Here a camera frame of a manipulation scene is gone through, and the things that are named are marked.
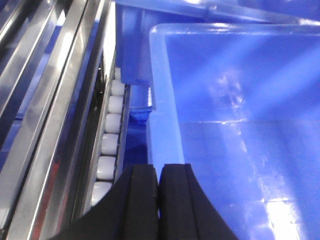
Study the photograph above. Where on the white roller track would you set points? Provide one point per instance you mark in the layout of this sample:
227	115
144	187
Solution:
108	138

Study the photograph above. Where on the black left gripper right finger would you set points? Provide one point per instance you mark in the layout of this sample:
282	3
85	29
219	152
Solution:
185	211

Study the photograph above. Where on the stainless steel shelf rail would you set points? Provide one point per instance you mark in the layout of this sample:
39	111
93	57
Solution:
44	153

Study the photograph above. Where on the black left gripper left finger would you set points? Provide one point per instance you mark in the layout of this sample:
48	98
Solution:
128	211

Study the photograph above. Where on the blue plastic bin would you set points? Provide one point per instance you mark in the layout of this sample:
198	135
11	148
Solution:
240	103

